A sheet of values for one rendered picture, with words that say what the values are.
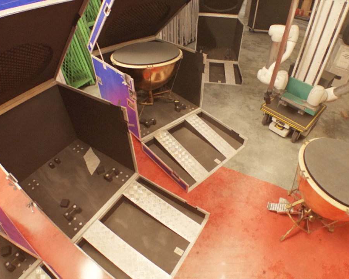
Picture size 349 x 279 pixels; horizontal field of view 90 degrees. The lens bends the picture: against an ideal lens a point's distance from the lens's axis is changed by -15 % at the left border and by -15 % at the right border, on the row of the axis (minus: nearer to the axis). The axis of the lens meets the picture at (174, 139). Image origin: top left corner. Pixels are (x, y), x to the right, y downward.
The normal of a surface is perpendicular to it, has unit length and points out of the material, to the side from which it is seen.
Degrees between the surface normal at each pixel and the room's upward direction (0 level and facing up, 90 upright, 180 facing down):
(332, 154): 0
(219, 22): 90
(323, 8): 90
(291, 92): 90
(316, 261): 0
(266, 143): 0
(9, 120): 90
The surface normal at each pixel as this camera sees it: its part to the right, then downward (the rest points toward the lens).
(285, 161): 0.00, -0.73
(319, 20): -0.76, 0.44
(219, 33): -0.12, 0.68
